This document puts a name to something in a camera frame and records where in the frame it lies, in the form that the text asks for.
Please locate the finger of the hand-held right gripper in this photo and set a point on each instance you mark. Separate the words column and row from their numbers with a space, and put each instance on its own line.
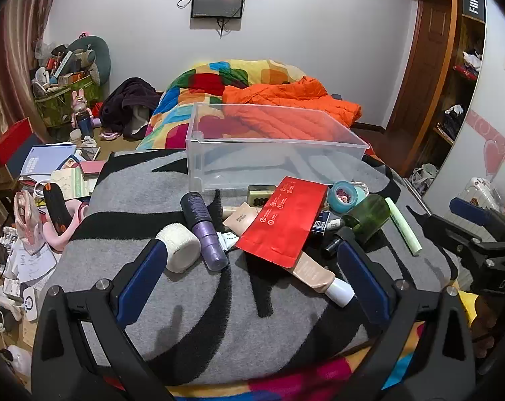
column 469, row 211
column 448, row 236

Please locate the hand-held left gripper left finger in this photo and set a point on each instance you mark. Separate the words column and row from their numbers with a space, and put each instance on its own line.
column 139, row 275

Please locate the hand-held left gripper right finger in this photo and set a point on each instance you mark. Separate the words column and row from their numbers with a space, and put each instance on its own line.
column 361, row 275

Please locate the light green tube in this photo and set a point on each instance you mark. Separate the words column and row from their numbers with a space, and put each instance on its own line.
column 402, row 225

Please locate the white bandage roll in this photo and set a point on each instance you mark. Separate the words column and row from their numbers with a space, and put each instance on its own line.
column 179, row 248

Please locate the dark green bottle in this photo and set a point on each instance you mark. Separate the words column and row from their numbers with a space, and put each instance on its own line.
column 367, row 217

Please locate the blue tape roll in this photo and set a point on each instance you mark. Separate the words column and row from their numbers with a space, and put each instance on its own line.
column 335, row 201

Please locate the red foil packet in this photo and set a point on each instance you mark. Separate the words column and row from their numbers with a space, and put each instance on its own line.
column 284, row 221

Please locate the clear plastic bin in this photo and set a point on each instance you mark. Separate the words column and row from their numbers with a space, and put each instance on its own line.
column 273, row 167

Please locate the beige tube with white cap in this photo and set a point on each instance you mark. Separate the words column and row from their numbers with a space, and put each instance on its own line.
column 319, row 277

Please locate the white bag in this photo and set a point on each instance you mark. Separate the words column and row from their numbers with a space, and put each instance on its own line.
column 423, row 177

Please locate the small white bottle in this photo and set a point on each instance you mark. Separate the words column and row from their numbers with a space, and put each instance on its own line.
column 335, row 223

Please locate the small blue box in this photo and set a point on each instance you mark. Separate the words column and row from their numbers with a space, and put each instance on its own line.
column 319, row 223

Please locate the grey black striped blanket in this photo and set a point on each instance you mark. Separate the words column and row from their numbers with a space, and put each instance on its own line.
column 194, row 321

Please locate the white wardrobe door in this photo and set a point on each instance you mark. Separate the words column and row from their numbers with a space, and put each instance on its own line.
column 478, row 133

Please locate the purple cosmetic bottle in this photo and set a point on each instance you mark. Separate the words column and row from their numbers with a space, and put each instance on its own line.
column 206, row 234

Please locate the pink curved toy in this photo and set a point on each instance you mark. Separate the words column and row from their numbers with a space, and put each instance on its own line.
column 54, row 240

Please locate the small white sachet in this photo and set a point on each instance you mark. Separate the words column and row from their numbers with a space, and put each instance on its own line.
column 227, row 241

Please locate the black handheld device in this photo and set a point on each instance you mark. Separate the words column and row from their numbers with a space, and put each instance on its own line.
column 58, row 209

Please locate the white charger box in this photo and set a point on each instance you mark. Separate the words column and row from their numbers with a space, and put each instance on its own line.
column 31, row 304

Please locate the pink notebook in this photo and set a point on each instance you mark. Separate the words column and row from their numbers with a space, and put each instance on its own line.
column 93, row 169

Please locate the green white booklet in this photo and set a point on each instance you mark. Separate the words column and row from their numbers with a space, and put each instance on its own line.
column 71, row 181

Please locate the pink translucent bag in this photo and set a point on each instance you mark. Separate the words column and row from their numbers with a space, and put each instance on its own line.
column 27, row 217

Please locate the olive dotted tin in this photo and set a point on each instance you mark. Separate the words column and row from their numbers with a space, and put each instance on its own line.
column 261, row 195

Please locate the light blue book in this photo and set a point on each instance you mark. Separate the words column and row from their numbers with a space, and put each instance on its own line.
column 48, row 158

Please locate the wooden door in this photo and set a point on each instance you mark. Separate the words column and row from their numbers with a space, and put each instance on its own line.
column 423, row 58

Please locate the dark blue bottle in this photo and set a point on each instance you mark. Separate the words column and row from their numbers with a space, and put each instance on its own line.
column 84, row 125

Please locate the dark purple clothing pile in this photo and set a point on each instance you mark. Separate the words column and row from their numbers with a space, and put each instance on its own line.
column 127, row 100

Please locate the pink rabbit toy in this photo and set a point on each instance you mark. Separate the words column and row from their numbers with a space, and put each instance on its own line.
column 79, row 102

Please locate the red box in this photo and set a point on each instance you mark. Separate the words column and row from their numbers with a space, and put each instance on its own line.
column 10, row 142

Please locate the green basket of clutter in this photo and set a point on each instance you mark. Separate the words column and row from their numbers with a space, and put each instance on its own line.
column 52, row 108

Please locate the orange down jacket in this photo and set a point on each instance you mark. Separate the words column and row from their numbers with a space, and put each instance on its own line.
column 286, row 96

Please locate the black shelf box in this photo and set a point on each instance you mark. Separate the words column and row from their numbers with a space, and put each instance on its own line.
column 473, row 4

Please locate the grey green neck pillow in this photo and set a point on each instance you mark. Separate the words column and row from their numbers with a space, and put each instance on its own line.
column 100, row 56

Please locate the striped pink curtain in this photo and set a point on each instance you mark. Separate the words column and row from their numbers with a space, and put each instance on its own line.
column 14, row 50

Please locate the small wall monitor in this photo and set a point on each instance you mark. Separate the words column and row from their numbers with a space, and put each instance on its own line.
column 217, row 2

